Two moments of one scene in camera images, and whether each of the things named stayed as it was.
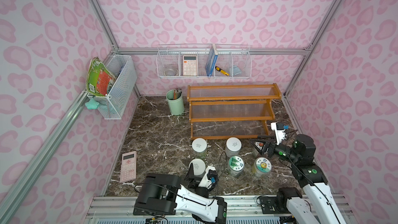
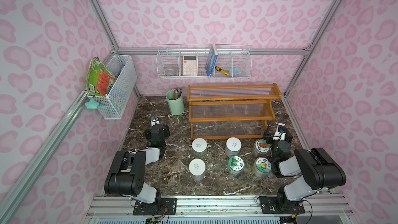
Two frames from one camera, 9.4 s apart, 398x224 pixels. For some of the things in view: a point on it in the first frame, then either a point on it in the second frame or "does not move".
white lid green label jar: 199,146 does not move
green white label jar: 236,166 does not move
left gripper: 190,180 → 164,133
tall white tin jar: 233,146 does not move
